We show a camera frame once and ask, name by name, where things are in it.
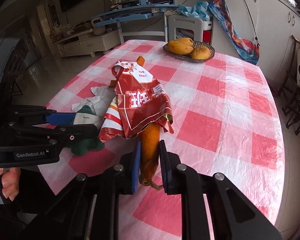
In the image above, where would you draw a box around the long white paper wrapper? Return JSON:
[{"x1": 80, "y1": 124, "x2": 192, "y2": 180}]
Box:
[{"x1": 71, "y1": 86, "x2": 116, "y2": 129}]

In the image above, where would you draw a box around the red snack bag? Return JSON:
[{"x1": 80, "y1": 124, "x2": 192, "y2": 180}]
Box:
[{"x1": 99, "y1": 61, "x2": 174, "y2": 142}]

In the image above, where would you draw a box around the person's left hand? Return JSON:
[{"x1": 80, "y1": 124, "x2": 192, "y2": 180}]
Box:
[{"x1": 0, "y1": 167, "x2": 20, "y2": 201}]

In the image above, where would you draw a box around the red white checkered tablecloth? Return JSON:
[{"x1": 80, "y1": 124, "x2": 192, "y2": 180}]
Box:
[{"x1": 39, "y1": 40, "x2": 285, "y2": 239}]

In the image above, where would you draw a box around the cream tv cabinet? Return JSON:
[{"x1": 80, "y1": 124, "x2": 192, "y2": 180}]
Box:
[{"x1": 53, "y1": 29, "x2": 120, "y2": 57}]

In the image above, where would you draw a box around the pink kettlebell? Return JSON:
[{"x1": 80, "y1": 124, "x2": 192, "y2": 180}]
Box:
[{"x1": 91, "y1": 17, "x2": 106, "y2": 36}]

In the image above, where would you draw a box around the yellow mango right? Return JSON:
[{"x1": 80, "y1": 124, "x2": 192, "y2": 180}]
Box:
[{"x1": 191, "y1": 46, "x2": 211, "y2": 60}]

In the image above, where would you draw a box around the yellow mango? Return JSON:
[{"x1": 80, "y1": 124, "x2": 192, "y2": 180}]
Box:
[
  {"x1": 191, "y1": 46, "x2": 211, "y2": 60},
  {"x1": 175, "y1": 37, "x2": 193, "y2": 47},
  {"x1": 167, "y1": 41, "x2": 193, "y2": 55}
]

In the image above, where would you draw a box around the yellow mango left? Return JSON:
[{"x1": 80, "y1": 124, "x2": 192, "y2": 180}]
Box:
[{"x1": 167, "y1": 41, "x2": 193, "y2": 55}]

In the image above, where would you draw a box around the yellow mango back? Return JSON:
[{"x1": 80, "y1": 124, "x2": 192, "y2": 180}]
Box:
[{"x1": 175, "y1": 37, "x2": 193, "y2": 47}]

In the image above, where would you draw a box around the colourful hanging bag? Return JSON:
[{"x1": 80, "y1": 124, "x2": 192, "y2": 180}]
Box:
[{"x1": 208, "y1": 0, "x2": 260, "y2": 65}]

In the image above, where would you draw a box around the white plastic stool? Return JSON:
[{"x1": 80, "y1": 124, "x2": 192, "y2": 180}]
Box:
[{"x1": 167, "y1": 15, "x2": 212, "y2": 44}]

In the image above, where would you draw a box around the dark wooden folding chair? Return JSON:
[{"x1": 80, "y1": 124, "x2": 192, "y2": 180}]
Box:
[{"x1": 279, "y1": 35, "x2": 300, "y2": 135}]

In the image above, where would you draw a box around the blue study desk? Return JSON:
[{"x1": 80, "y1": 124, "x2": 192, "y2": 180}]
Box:
[{"x1": 91, "y1": 0, "x2": 178, "y2": 44}]

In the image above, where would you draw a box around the light blue cloth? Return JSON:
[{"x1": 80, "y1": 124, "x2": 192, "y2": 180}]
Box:
[{"x1": 176, "y1": 2, "x2": 212, "y2": 22}]

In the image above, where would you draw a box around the white wall cabinet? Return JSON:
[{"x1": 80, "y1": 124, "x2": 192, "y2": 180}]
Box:
[{"x1": 225, "y1": 0, "x2": 300, "y2": 84}]

